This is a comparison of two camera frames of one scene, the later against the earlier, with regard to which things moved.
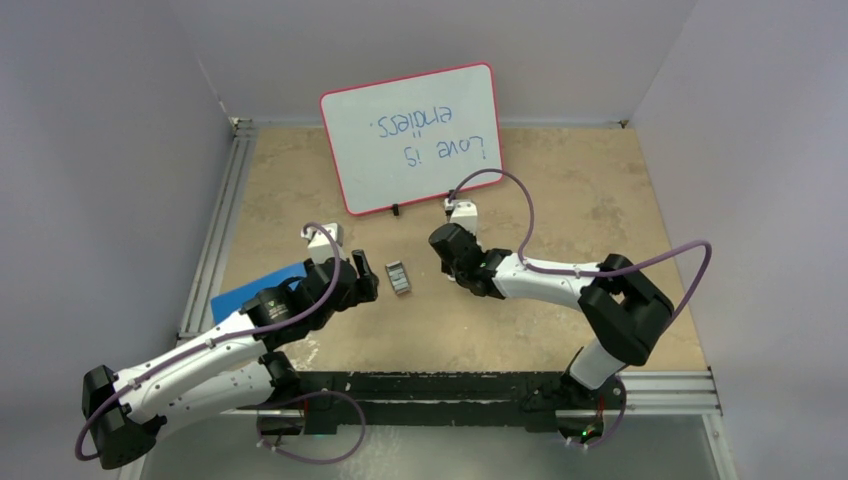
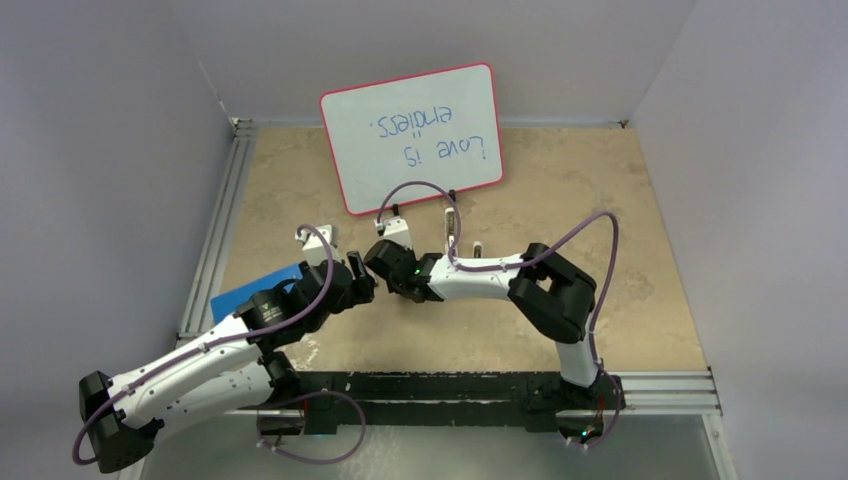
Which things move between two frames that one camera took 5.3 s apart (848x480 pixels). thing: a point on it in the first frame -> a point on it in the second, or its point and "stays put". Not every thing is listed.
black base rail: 418,399 stays put
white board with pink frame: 415,137 stays put
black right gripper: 446,268 -> 404,250
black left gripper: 363,288 stays put
